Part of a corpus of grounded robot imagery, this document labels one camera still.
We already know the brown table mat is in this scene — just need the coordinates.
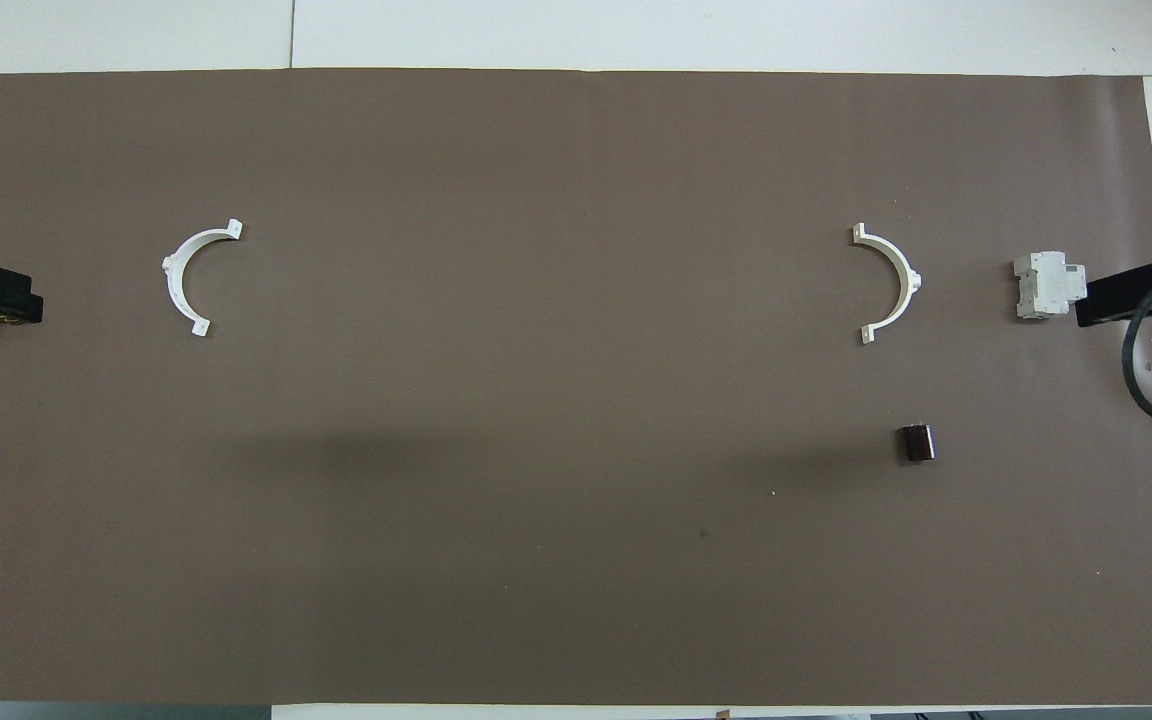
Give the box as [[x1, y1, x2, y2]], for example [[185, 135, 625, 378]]
[[0, 68, 1152, 707]]

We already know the grey circuit breaker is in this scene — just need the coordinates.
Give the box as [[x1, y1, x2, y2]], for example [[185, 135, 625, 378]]
[[1013, 251, 1088, 321]]

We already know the white half pipe clamp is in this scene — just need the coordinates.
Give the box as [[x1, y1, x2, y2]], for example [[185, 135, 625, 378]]
[[851, 223, 925, 346], [162, 219, 244, 338]]

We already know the dark brown small cylinder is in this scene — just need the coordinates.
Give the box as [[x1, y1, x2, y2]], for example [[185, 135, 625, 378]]
[[896, 424, 938, 464]]

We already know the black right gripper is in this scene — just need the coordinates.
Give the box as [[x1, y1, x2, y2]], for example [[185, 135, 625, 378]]
[[1076, 256, 1152, 329]]

